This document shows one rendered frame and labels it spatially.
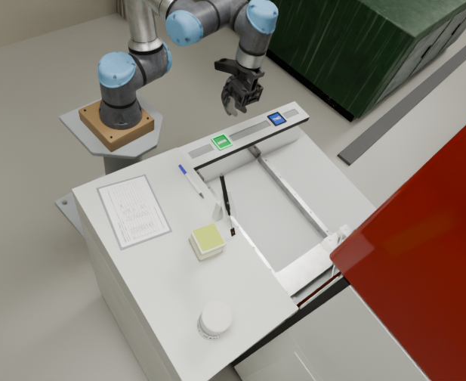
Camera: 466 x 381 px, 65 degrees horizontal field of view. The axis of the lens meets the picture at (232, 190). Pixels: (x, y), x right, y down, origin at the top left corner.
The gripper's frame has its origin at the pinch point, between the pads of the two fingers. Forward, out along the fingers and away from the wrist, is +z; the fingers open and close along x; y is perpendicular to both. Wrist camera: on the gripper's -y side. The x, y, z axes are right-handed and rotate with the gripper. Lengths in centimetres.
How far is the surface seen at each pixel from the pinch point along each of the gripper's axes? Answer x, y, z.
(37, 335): -81, -2, 111
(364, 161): 153, 5, 111
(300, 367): -16, 72, 36
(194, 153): -10.9, 0.1, 15.1
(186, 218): -26.8, 19.9, 14.2
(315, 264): 3, 51, 23
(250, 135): 11.4, 2.7, 14.7
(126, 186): -36.5, 2.4, 13.8
